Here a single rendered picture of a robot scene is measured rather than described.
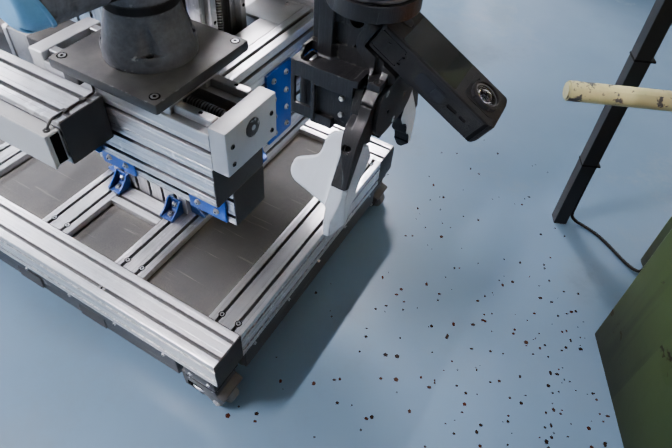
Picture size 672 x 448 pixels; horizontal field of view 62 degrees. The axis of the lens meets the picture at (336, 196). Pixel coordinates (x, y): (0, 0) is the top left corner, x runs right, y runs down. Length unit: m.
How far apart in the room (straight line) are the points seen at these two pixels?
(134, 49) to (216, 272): 0.65
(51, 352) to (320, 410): 0.69
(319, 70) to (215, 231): 1.06
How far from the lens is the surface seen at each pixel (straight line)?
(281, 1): 1.31
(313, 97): 0.47
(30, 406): 1.57
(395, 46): 0.43
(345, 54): 0.46
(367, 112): 0.44
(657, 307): 1.45
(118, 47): 0.92
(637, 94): 1.40
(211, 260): 1.42
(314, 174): 0.48
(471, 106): 0.43
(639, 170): 2.30
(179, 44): 0.92
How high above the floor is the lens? 1.32
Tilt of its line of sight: 45 degrees down
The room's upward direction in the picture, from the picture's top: 5 degrees clockwise
